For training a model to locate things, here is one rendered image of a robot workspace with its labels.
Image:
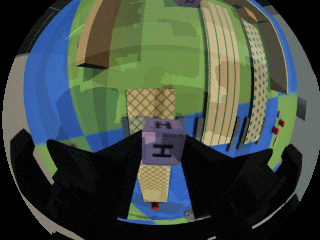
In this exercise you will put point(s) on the purple labelled cube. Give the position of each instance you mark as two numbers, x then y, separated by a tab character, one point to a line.
162	141

